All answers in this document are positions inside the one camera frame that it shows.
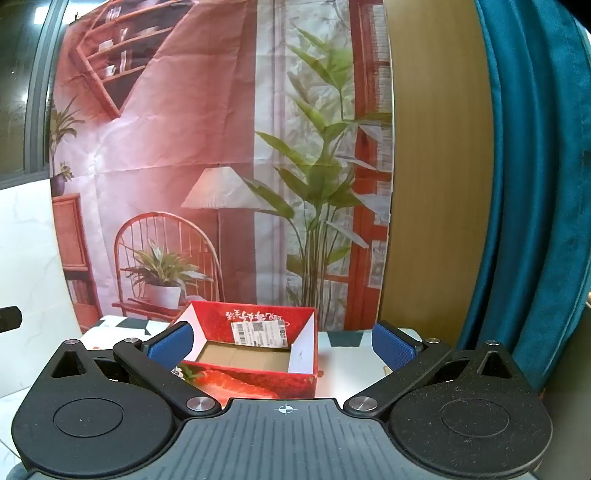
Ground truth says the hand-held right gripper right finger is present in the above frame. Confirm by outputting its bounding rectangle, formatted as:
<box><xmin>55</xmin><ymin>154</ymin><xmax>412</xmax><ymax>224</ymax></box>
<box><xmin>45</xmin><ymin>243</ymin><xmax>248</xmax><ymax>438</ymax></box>
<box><xmin>342</xmin><ymin>320</ymin><xmax>540</xmax><ymax>419</ymax></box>

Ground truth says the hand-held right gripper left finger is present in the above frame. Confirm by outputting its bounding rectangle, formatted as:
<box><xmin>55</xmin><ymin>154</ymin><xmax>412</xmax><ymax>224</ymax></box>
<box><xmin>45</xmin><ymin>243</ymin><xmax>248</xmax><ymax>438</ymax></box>
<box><xmin>45</xmin><ymin>320</ymin><xmax>222</xmax><ymax>419</ymax></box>

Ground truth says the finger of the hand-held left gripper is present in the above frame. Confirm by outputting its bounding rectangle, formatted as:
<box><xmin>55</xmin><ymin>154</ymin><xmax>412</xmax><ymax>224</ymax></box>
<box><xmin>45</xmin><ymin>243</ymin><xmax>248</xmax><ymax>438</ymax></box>
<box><xmin>0</xmin><ymin>306</ymin><xmax>23</xmax><ymax>334</ymax></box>

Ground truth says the red strawberry print cardboard box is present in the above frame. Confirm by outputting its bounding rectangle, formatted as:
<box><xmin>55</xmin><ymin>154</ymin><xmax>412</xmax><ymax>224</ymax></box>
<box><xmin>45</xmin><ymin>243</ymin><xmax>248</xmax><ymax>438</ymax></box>
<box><xmin>172</xmin><ymin>301</ymin><xmax>319</xmax><ymax>401</ymax></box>

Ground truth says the printed cartoon tablecloth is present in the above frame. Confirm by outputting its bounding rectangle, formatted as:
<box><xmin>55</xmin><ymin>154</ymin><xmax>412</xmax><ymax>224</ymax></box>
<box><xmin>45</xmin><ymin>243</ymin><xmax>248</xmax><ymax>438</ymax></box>
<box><xmin>79</xmin><ymin>314</ymin><xmax>465</xmax><ymax>403</ymax></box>

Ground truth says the wooden panel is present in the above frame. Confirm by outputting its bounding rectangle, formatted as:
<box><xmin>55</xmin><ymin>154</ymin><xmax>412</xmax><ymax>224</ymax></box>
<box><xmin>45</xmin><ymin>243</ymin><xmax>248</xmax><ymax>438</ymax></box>
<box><xmin>382</xmin><ymin>0</ymin><xmax>505</xmax><ymax>343</ymax></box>

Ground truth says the printed room scene backdrop cloth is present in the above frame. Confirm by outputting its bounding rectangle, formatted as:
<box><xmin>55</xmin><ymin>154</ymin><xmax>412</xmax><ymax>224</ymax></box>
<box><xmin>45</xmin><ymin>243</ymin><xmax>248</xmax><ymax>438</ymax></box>
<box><xmin>48</xmin><ymin>0</ymin><xmax>396</xmax><ymax>334</ymax></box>

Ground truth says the teal curtain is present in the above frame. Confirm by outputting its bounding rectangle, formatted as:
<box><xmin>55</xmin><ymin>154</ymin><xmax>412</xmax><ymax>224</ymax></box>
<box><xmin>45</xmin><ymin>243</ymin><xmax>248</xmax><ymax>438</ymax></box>
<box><xmin>455</xmin><ymin>0</ymin><xmax>591</xmax><ymax>394</ymax></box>

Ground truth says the dark framed window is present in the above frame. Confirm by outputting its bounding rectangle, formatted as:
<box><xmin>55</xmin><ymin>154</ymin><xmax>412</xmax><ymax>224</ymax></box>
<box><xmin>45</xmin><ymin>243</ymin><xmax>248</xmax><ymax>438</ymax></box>
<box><xmin>0</xmin><ymin>0</ymin><xmax>70</xmax><ymax>191</ymax></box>

